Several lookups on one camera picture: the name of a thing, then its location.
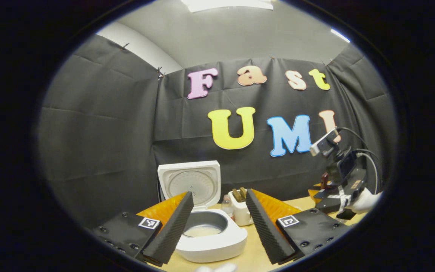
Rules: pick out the brown bread slice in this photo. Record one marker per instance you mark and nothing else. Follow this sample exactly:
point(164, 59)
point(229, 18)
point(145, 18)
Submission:
point(242, 193)
point(236, 195)

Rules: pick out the large ceiling light panel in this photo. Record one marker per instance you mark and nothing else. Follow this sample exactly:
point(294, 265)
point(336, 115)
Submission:
point(229, 3)

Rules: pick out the white toaster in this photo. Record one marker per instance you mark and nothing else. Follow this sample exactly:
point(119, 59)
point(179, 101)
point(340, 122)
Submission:
point(242, 215)

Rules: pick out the black backdrop cloth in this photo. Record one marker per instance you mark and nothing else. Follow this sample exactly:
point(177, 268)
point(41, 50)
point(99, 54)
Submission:
point(100, 132)

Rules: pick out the clear plastic bottle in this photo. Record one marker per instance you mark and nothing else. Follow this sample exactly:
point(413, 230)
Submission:
point(227, 207)

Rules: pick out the small ceiling light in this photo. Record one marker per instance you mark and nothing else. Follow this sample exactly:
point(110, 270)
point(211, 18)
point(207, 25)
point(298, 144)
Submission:
point(340, 35)

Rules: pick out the white rice cooker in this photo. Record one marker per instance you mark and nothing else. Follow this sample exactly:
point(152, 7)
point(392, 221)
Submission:
point(217, 245)

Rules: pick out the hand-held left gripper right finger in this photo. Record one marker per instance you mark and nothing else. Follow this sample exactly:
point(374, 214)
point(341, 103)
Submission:
point(264, 230)

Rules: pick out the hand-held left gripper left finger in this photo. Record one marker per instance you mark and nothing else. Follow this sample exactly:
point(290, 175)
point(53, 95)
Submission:
point(168, 234)

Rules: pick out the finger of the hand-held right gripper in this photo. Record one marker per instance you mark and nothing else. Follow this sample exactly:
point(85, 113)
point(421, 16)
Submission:
point(323, 194)

